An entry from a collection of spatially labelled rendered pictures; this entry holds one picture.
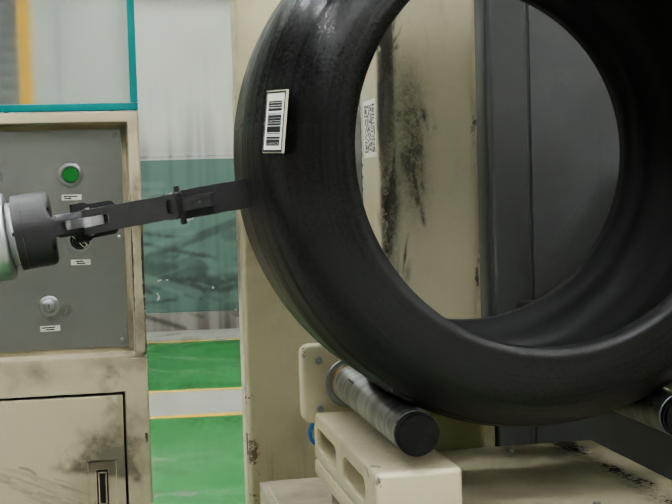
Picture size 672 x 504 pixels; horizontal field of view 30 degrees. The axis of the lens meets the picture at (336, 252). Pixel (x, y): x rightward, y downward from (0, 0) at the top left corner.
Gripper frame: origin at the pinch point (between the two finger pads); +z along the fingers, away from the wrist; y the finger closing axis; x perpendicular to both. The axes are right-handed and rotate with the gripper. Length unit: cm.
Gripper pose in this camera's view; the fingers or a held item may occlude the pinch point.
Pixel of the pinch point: (215, 198)
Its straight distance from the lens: 129.2
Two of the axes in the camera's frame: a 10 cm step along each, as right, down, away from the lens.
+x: 1.7, 9.8, 0.8
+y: -1.8, -0.5, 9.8
